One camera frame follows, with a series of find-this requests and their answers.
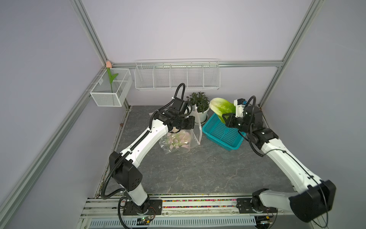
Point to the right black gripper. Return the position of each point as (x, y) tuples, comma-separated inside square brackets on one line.
[(229, 120)]

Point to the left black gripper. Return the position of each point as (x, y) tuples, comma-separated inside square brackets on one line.
[(191, 123)]

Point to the clear pink-dotted zipper bag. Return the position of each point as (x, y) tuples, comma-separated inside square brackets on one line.
[(176, 142)]

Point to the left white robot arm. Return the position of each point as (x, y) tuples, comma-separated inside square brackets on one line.
[(124, 175)]

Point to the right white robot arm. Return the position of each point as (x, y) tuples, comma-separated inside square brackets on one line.
[(312, 196)]

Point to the teal plastic basket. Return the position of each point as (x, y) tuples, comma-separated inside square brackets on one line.
[(217, 132)]

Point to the potted green plant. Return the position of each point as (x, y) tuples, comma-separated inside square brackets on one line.
[(201, 102)]

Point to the artificial pink tulip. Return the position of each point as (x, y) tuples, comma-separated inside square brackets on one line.
[(111, 76)]

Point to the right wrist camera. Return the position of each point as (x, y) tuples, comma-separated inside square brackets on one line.
[(239, 107)]

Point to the white wire wall rack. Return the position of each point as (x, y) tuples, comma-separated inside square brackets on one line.
[(167, 74)]

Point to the white mesh wall basket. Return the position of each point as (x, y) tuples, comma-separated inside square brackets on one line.
[(101, 91)]

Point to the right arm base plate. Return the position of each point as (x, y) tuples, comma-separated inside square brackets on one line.
[(253, 205)]

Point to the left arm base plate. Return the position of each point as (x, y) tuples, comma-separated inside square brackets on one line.
[(149, 207)]

